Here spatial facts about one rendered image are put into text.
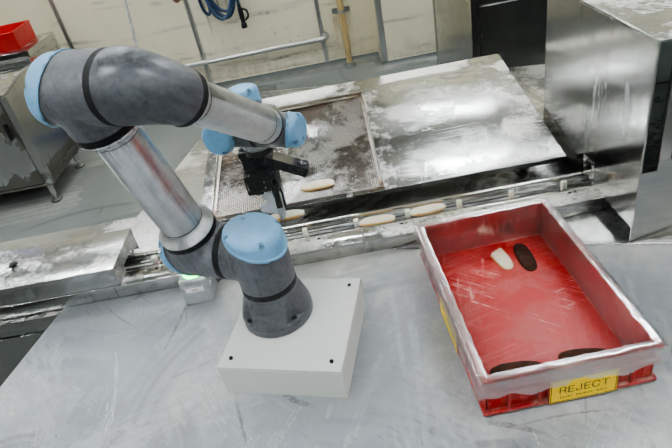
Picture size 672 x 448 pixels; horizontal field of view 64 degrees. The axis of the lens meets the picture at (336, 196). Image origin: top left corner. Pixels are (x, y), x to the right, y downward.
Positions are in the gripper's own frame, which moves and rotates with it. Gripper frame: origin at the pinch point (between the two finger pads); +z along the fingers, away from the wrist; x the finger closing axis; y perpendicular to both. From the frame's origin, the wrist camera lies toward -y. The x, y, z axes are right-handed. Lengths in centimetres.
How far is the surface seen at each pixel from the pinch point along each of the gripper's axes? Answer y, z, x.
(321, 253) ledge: -7.7, 8.9, 9.0
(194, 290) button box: 24.1, 7.2, 16.7
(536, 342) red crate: -49, 11, 46
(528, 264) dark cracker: -55, 11, 25
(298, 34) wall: 7, 57, -370
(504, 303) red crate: -47, 11, 34
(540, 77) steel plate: -98, 11, -79
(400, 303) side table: -24.7, 11.8, 28.6
